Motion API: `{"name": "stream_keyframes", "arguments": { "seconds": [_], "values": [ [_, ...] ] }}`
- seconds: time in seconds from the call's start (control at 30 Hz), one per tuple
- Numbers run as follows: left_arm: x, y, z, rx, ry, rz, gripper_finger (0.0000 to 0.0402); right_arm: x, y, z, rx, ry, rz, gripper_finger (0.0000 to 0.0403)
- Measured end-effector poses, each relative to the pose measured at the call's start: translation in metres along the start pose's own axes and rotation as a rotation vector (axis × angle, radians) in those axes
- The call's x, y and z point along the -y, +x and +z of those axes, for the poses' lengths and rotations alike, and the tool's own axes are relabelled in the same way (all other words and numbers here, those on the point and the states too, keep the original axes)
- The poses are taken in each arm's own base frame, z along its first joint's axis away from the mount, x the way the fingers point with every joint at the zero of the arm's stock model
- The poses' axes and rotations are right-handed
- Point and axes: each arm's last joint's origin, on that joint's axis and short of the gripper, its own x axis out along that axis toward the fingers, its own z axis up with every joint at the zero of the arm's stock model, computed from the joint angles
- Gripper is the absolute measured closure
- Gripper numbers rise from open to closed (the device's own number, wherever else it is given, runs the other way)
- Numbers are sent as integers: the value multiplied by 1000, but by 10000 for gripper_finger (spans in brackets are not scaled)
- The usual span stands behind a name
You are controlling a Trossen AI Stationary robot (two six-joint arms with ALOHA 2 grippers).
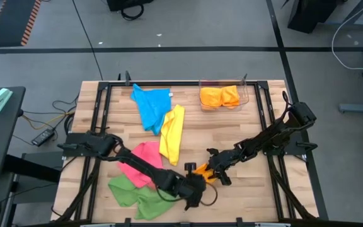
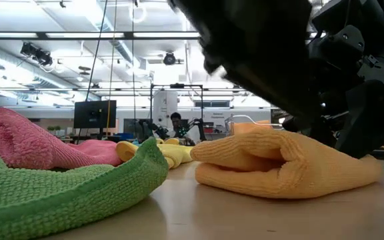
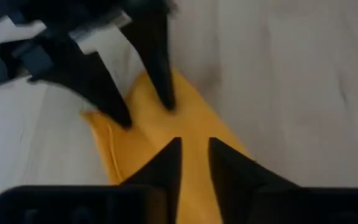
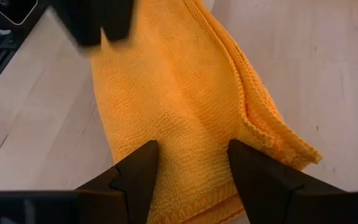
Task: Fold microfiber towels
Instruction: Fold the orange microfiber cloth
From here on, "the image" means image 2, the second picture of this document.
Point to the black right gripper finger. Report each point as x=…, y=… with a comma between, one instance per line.
x=372, y=123
x=315, y=130

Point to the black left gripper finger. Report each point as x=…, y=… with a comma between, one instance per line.
x=285, y=90

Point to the orange microfiber towel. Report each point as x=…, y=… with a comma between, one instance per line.
x=295, y=166
x=248, y=127

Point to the yellow microfiber towel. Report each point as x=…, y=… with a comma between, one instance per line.
x=178, y=153

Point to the pink microfiber towel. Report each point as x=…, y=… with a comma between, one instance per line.
x=28, y=140

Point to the green microfiber towel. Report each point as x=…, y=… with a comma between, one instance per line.
x=62, y=193

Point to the clear plastic bin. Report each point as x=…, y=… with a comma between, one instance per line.
x=245, y=117

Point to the person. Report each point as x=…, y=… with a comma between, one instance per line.
x=177, y=123

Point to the dark screen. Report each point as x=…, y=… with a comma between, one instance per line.
x=132, y=128

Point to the dark ceiling disc fixture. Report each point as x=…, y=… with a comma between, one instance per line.
x=84, y=68

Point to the rig light bar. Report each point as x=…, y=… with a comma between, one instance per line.
x=78, y=35

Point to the black monitor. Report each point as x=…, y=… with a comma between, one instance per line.
x=93, y=115

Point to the small potted plant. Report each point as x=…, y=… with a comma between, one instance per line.
x=50, y=130
x=57, y=129

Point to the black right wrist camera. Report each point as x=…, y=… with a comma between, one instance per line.
x=348, y=13

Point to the black hanging camera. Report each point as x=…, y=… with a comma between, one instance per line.
x=169, y=59

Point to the black background rig frame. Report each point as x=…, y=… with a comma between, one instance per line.
x=178, y=85

